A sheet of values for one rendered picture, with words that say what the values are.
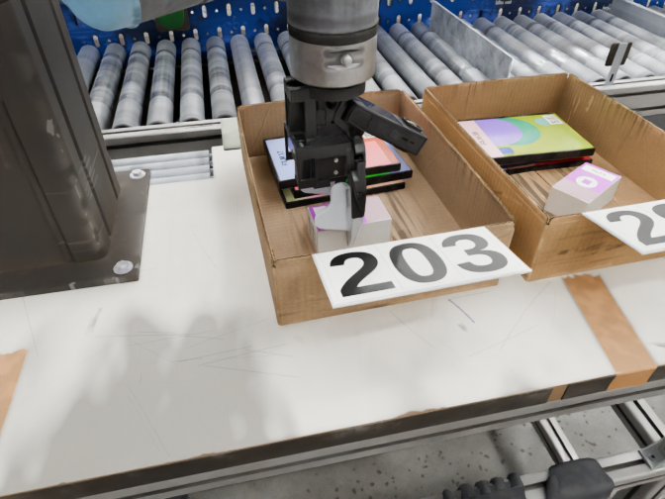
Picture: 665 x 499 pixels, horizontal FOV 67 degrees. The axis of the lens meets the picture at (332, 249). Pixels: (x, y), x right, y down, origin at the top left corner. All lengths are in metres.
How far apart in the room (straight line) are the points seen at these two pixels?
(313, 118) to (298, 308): 0.21
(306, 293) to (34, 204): 0.33
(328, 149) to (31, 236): 0.38
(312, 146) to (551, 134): 0.48
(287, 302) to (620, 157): 0.61
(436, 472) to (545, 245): 0.82
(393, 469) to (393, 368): 0.79
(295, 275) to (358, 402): 0.14
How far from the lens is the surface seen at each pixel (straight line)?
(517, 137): 0.89
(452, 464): 1.36
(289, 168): 0.76
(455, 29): 1.45
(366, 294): 0.45
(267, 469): 0.55
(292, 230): 0.70
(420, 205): 0.75
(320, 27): 0.50
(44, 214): 0.68
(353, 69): 0.52
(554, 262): 0.68
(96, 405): 0.57
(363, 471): 1.32
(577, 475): 0.89
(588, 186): 0.80
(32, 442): 0.57
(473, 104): 0.96
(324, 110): 0.56
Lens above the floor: 1.19
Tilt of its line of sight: 41 degrees down
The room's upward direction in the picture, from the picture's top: straight up
